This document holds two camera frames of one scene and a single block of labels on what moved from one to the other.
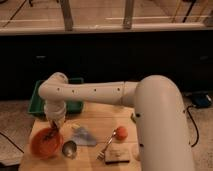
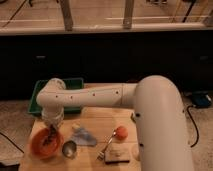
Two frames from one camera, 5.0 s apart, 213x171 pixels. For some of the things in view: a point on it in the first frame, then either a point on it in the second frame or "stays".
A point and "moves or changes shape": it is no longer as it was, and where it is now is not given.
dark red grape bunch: x=49 y=134 moves or changes shape
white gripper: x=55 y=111 stays
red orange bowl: x=46 y=143 stays
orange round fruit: x=121 y=133 stays
